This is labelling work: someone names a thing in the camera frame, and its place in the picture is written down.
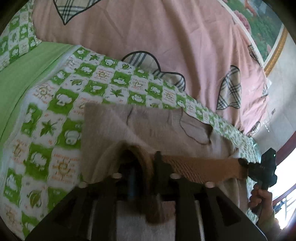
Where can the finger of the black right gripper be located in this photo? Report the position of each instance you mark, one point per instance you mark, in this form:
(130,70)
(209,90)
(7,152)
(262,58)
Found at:
(247,165)

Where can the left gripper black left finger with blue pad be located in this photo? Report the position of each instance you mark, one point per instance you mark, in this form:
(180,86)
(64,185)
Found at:
(89,213)

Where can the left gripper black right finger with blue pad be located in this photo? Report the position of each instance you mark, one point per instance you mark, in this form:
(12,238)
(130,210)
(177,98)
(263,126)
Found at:
(201,213)

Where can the beige knit sweater brown cuffs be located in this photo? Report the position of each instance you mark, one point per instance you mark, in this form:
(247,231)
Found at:
(193,149)

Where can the olive knit sleeve forearm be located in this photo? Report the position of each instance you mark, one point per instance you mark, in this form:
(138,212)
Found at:
(270,227)

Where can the person's right hand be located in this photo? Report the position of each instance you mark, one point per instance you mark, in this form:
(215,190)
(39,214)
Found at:
(264,199)

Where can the pink quilt with plaid hearts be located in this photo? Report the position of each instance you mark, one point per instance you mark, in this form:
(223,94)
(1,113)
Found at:
(197,39)

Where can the green white patterned bed sheet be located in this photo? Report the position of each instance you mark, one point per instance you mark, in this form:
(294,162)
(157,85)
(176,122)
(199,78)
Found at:
(43,95)

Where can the gold framed landscape painting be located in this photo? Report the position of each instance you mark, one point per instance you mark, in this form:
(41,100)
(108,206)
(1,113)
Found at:
(262,26)

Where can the green white patterned pillow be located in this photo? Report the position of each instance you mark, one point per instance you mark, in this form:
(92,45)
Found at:
(19,36)

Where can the red brown window frame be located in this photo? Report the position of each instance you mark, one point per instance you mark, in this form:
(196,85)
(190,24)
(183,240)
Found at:
(285,160)

